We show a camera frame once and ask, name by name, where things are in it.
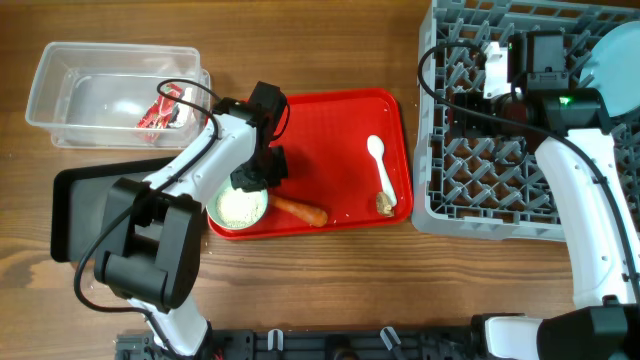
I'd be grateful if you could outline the left black cable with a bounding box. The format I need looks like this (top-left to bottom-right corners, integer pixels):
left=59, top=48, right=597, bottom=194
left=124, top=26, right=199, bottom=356
left=73, top=78, right=224, bottom=359

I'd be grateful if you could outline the brown food scrap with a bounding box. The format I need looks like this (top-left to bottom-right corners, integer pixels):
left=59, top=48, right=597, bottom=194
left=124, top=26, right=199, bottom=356
left=376, top=191, right=394, bottom=217

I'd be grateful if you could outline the black plastic tray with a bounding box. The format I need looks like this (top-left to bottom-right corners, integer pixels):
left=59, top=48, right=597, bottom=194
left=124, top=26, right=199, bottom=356
left=50, top=157, right=173, bottom=263

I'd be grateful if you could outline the green bowl with rice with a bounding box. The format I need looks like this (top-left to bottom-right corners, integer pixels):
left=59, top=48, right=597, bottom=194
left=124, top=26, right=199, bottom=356
left=206, top=179, right=268, bottom=231

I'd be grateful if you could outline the red serving tray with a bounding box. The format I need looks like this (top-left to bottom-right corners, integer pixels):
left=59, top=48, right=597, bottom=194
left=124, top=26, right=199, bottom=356
left=206, top=87, right=415, bottom=241

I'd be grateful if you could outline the clear plastic bin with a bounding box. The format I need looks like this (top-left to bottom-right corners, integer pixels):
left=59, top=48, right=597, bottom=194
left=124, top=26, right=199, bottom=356
left=25, top=42, right=211, bottom=149

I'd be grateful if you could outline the grey dishwasher rack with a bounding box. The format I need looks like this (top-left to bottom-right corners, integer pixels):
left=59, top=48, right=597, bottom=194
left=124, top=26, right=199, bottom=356
left=412, top=0, right=639, bottom=241

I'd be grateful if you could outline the white plastic spoon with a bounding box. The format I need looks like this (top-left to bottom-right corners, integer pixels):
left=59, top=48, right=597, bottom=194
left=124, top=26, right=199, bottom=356
left=367, top=135, right=397, bottom=207

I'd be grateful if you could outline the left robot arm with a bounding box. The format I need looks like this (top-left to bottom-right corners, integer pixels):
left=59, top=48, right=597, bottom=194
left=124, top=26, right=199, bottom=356
left=81, top=90, right=290, bottom=359

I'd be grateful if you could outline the light blue plate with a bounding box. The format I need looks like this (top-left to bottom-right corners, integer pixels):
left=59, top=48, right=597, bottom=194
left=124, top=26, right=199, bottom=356
left=579, top=21, right=639, bottom=117

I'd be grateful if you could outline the orange carrot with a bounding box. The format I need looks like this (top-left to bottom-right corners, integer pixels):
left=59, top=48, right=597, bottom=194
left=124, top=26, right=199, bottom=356
left=269, top=194, right=328, bottom=227

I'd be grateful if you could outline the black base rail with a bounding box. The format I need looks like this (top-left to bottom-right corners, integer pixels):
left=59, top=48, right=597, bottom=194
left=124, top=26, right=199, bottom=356
left=114, top=327, right=557, bottom=360

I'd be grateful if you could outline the red snack wrapper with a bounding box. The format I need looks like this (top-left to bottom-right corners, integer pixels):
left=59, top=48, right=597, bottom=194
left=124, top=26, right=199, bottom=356
left=136, top=95, right=186, bottom=143

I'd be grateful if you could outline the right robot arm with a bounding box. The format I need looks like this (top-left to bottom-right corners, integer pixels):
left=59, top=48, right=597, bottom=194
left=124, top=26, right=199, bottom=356
left=448, top=89, right=639, bottom=359

